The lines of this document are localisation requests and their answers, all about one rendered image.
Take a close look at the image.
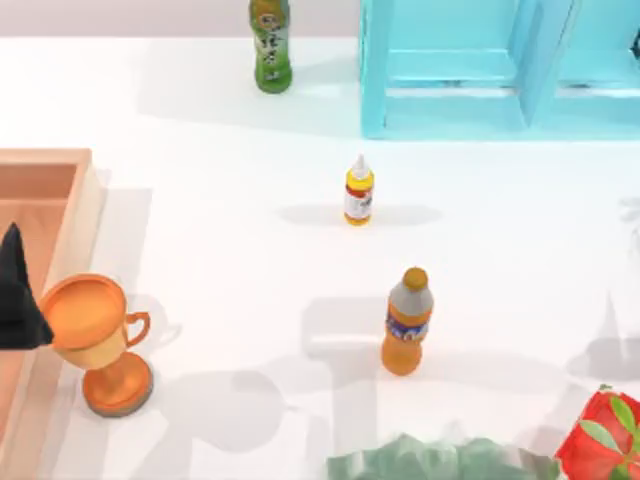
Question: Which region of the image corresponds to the small yellow squeeze bottle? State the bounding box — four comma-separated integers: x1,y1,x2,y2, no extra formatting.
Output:
342,153,376,228

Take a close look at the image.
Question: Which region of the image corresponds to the orange soda bottle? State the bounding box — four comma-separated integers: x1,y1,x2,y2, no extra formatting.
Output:
380,266,435,377

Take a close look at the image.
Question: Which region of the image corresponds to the green bottle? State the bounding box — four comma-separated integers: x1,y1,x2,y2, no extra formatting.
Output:
247,0,295,96

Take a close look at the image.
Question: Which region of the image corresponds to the light blue rack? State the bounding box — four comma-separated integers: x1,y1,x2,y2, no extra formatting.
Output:
357,0,640,142

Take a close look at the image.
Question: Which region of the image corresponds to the orange trophy cup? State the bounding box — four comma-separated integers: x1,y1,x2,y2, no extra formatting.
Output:
38,272,155,417

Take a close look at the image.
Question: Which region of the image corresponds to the green leafy plant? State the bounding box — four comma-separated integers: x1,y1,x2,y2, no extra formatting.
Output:
326,432,562,480

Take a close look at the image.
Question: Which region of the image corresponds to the salmon shallow box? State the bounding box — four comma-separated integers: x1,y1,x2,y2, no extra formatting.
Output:
0,147,108,454

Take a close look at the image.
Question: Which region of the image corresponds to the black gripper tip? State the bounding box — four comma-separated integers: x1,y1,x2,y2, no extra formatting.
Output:
0,222,55,351

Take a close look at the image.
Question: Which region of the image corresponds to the red flower plant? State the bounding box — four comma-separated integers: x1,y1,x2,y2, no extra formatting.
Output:
553,383,640,480

